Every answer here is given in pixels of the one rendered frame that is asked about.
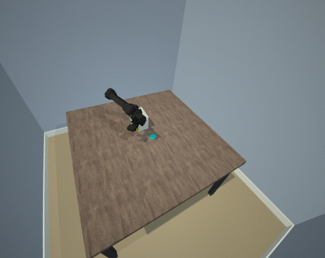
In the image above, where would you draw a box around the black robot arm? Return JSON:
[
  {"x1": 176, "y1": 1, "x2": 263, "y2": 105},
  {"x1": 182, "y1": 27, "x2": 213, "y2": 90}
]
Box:
[{"x1": 105, "y1": 88, "x2": 146, "y2": 126}]

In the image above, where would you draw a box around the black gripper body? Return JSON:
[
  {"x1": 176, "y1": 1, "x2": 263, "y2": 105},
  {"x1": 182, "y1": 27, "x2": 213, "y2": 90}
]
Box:
[{"x1": 127, "y1": 118, "x2": 137, "y2": 132}]

